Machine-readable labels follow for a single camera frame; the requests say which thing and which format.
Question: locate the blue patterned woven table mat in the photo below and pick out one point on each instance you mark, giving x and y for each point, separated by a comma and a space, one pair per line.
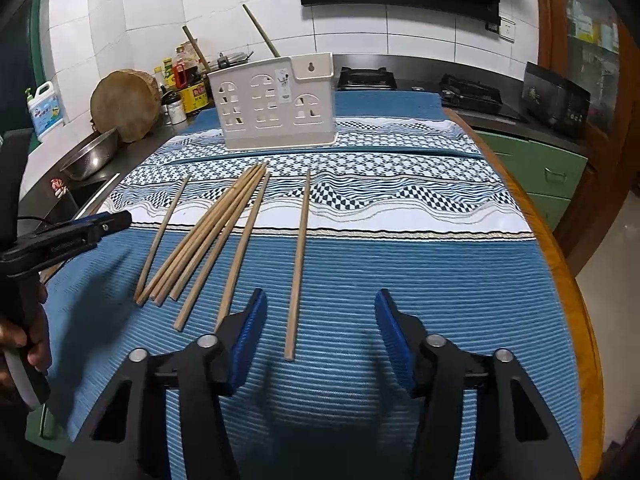
400, 260

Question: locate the round wooden chopping board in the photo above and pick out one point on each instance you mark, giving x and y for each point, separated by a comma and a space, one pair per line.
125, 107

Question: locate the steel colander bowl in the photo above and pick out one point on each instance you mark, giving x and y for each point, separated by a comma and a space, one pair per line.
90, 157

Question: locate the row of wooden chopsticks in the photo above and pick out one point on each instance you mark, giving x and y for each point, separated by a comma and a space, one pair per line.
299, 260

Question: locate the person's left hand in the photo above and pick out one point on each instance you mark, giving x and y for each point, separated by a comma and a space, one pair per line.
39, 345

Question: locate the steel pressure cooker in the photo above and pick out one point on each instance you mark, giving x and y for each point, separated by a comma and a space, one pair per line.
232, 60

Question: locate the wooden glass-door cabinet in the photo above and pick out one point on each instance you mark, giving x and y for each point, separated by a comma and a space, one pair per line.
550, 20

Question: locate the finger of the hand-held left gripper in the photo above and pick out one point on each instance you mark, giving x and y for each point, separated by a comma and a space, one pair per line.
60, 247

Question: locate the cream plastic chopstick holder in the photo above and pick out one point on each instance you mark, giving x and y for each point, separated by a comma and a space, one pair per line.
260, 120

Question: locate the green base cabinet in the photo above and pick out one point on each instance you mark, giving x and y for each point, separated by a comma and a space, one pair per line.
535, 170

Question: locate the assorted small boxes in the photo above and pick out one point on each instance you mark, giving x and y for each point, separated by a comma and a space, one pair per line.
590, 25

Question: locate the white detergent jug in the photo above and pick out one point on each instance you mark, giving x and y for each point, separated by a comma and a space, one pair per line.
45, 115

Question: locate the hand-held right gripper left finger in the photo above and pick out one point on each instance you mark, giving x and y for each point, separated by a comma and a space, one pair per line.
247, 345

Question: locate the cluster of condiment bottles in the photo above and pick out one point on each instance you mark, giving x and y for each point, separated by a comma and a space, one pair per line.
187, 87

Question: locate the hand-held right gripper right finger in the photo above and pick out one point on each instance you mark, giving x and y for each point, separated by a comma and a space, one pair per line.
395, 345

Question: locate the black gas stove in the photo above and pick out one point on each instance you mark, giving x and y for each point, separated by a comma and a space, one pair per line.
470, 95

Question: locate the black countertop appliance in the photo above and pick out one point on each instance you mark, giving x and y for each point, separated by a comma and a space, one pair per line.
555, 100

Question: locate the white wall socket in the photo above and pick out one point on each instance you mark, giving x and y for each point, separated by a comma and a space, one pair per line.
506, 30

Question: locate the red and white scrubber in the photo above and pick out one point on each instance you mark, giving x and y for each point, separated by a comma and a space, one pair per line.
60, 187

